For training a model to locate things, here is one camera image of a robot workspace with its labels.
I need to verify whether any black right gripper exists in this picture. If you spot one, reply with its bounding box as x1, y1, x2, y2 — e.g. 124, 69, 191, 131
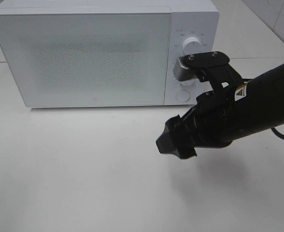
156, 91, 234, 160

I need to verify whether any round white door button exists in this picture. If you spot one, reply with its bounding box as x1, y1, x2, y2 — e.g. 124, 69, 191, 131
176, 90, 191, 102

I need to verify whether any white timer knob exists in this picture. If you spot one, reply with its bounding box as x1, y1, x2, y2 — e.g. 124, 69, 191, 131
179, 79, 196, 86

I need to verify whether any white microwave door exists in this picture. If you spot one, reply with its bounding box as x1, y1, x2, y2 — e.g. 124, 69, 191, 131
0, 14, 170, 108

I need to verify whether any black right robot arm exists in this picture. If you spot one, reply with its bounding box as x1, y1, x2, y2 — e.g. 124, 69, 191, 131
156, 51, 284, 160

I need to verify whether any upper white power knob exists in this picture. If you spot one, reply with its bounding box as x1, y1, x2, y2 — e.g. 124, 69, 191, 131
181, 35, 202, 55

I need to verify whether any white microwave oven body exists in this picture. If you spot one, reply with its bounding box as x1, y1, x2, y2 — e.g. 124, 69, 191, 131
0, 0, 220, 106

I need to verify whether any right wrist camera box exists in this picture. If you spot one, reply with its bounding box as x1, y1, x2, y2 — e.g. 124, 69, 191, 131
173, 51, 244, 93

